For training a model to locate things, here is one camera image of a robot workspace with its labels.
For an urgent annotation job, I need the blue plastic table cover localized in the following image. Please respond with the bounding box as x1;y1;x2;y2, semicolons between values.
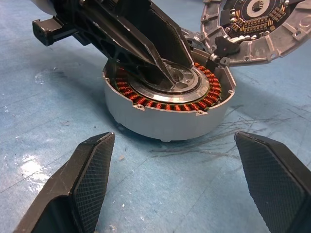
0;0;311;233

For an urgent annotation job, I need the silver spoked rotor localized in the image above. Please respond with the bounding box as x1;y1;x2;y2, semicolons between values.
127;60;211;103

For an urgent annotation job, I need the silver hinged motor lid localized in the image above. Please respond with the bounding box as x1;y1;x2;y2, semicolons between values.
199;0;311;68

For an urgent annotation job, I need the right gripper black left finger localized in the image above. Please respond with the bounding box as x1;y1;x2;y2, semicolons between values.
13;132;115;233

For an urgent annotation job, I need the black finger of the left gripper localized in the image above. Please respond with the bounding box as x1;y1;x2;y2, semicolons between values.
81;19;178;88
116;0;195;69

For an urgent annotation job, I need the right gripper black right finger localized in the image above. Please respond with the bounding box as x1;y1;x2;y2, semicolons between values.
234;131;311;233

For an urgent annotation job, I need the grey round motor housing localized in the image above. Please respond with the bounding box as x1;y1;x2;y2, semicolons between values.
102;28;237;143

